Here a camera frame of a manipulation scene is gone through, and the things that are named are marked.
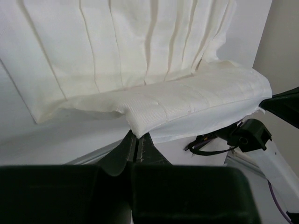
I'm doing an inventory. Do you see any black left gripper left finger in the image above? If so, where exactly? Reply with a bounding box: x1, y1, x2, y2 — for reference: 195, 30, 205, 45
0, 132, 136, 224

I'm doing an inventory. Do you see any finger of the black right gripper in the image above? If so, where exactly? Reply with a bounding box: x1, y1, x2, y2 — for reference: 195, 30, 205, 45
259, 87, 299, 128

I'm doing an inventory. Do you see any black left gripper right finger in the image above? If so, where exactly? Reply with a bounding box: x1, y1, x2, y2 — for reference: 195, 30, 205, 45
132, 134, 261, 224

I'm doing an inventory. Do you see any white pleated skirt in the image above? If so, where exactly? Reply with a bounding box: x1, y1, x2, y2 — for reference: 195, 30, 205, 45
0, 0, 272, 140

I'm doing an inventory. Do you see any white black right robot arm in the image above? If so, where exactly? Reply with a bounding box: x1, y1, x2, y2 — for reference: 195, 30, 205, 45
216, 88, 299, 224

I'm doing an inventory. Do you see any aluminium table edge rail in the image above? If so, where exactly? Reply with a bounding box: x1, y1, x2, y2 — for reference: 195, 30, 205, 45
65, 140, 121, 165

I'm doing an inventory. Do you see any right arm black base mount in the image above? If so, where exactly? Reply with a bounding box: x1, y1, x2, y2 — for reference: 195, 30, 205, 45
183, 133, 236, 157

